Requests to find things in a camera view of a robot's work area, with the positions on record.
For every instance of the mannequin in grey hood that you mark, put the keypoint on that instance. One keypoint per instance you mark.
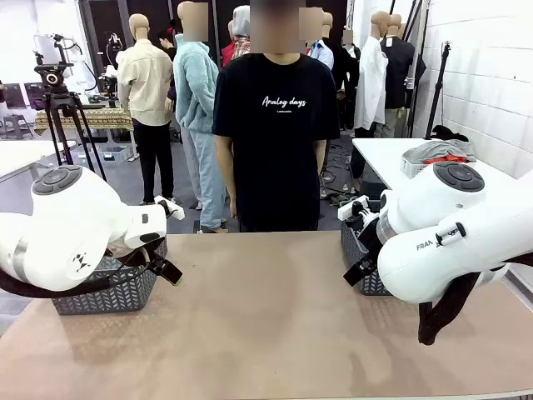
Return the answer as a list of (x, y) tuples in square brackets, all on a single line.
[(239, 25)]

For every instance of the white plastic basket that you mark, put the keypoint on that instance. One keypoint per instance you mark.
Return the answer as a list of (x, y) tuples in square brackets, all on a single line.
[(414, 168)]

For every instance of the black camera tripod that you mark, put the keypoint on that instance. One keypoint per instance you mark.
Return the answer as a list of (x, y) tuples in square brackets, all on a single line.
[(52, 79)]

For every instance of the black cloth heap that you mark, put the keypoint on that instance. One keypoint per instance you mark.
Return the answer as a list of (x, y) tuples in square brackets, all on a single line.
[(447, 132)]

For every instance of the grey plastic basket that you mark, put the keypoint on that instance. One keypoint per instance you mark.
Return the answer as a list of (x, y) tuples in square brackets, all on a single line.
[(354, 250), (121, 291)]

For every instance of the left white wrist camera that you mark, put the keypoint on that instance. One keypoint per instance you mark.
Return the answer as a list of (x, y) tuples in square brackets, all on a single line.
[(172, 210)]

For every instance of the mannequin in cream jacket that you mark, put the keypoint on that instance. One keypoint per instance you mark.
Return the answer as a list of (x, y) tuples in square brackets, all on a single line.
[(145, 83)]

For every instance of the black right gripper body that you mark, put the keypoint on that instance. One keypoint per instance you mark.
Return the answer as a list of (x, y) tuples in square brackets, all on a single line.
[(368, 237)]

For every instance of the mannequin in black shirt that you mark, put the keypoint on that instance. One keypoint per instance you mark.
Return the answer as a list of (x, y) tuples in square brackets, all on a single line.
[(397, 66)]

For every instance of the mannequin in white shirt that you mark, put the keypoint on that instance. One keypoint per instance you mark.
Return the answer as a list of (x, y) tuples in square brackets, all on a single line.
[(370, 83)]

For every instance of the mannequin in blue fleece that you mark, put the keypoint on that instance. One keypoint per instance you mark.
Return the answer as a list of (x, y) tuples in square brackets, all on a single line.
[(195, 91)]

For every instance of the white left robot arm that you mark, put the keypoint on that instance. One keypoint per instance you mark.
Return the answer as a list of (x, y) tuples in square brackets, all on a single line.
[(62, 225)]

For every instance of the person in black t-shirt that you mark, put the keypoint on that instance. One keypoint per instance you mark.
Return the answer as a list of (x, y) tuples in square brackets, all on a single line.
[(275, 166)]

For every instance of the person's left forearm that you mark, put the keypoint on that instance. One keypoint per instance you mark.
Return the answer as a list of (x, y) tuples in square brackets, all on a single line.
[(319, 158)]

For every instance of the black light stand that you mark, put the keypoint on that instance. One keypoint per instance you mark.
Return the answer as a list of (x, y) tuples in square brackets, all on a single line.
[(439, 83)]

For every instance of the mannequin in black clothes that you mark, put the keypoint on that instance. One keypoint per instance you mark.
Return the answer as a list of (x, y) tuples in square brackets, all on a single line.
[(347, 71)]

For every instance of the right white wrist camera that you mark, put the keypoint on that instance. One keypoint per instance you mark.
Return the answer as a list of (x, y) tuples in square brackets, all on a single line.
[(352, 208)]

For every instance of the person's right hand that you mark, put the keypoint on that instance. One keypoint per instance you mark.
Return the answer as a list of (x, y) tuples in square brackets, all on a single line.
[(233, 207)]

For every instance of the dark-haired person with red clip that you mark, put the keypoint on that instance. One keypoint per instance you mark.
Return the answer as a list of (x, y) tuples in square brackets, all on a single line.
[(167, 39)]

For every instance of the mannequin in blue shirt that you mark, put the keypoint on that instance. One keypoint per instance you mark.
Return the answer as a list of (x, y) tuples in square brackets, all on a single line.
[(325, 54)]

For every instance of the dark flat monitor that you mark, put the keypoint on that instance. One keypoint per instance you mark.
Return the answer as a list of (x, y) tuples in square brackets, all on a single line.
[(14, 96), (35, 91)]

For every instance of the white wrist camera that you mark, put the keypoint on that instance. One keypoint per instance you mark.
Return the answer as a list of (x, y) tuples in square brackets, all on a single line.
[(352, 208), (172, 210)]

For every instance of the grey storage crate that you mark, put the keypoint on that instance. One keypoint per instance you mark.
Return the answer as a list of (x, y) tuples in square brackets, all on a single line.
[(114, 155)]

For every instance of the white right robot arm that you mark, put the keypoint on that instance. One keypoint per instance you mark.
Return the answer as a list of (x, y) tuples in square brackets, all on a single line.
[(458, 233)]

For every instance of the large white table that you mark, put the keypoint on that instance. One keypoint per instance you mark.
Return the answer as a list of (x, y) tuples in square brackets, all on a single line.
[(383, 154)]

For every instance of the small white table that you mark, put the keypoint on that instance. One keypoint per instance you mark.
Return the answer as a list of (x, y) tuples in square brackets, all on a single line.
[(16, 156)]

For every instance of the grey shorts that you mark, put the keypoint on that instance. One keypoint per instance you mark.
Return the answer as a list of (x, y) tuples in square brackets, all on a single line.
[(441, 148)]

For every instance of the patterned tablecloth table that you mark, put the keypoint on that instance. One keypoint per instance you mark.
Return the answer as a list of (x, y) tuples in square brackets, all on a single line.
[(104, 118)]

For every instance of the grey stool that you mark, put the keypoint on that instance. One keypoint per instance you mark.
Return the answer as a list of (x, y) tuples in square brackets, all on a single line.
[(16, 121)]

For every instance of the black leaning poles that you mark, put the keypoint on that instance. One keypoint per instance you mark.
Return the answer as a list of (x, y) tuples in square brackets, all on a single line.
[(421, 50)]

